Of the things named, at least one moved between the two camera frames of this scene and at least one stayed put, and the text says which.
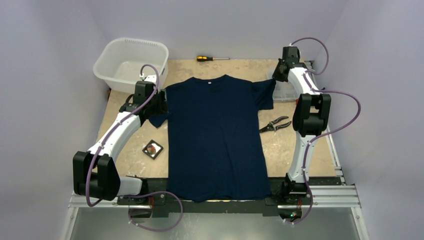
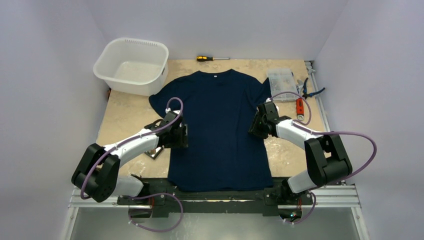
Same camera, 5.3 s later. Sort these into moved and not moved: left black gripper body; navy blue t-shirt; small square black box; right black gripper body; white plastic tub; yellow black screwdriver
Moved: left black gripper body; navy blue t-shirt; right black gripper body
Not moved: white plastic tub; yellow black screwdriver; small square black box
